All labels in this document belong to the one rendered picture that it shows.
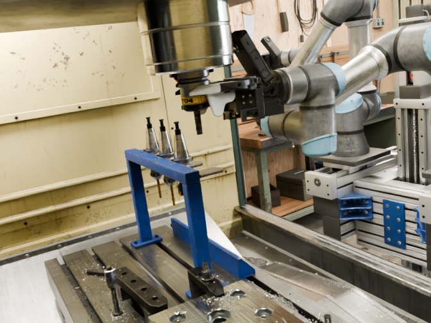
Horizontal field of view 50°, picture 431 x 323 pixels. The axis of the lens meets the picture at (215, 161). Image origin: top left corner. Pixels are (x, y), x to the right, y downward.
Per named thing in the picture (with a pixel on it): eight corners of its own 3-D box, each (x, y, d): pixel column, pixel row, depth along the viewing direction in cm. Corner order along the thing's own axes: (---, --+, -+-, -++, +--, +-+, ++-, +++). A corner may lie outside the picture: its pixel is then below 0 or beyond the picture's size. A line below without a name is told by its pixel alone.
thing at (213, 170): (217, 168, 119) (217, 165, 119) (227, 171, 115) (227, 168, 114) (193, 174, 116) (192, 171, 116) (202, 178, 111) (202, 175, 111)
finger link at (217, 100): (202, 121, 79) (240, 113, 85) (199, 86, 78) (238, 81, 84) (191, 120, 81) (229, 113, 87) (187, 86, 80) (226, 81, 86)
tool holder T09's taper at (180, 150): (171, 158, 130) (167, 134, 129) (185, 155, 132) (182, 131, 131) (177, 160, 126) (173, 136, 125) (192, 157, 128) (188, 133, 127)
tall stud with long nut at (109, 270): (121, 309, 116) (112, 263, 113) (124, 314, 114) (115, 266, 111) (110, 314, 115) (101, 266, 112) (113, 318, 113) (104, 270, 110)
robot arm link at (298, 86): (306, 65, 91) (281, 66, 98) (287, 68, 89) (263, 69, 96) (308, 104, 92) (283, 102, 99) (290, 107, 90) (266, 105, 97)
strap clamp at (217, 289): (204, 306, 113) (197, 250, 110) (232, 331, 102) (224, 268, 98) (193, 311, 112) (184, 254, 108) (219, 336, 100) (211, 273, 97)
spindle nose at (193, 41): (137, 76, 88) (127, 10, 85) (215, 65, 93) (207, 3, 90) (160, 75, 73) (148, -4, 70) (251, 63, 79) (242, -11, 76)
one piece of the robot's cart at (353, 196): (354, 213, 184) (353, 191, 182) (373, 218, 177) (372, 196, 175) (339, 219, 179) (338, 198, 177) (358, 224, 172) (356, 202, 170)
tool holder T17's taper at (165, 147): (156, 154, 139) (152, 132, 138) (168, 150, 142) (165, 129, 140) (164, 155, 136) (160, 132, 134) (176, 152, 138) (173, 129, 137)
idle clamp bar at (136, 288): (130, 286, 128) (126, 265, 126) (176, 325, 107) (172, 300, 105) (114, 293, 125) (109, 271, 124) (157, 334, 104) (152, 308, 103)
